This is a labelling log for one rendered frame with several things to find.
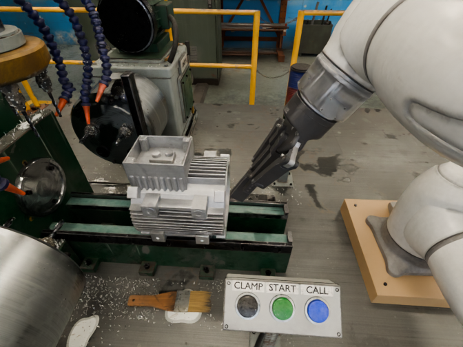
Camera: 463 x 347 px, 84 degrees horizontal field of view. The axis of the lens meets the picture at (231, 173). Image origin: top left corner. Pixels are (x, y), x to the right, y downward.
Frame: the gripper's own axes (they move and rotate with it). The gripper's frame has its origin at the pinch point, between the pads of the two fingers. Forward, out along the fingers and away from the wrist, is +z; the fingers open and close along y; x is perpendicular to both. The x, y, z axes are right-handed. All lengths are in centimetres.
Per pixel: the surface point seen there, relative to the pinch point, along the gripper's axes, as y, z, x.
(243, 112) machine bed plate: -88, 27, 14
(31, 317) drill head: 24.6, 16.3, -23.2
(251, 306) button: 20.9, 2.1, 3.0
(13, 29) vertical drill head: -8.2, -2.3, -46.1
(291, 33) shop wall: -506, 33, 109
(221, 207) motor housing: 1.1, 6.9, -1.4
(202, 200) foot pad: 1.4, 6.9, -5.8
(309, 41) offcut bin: -457, 22, 132
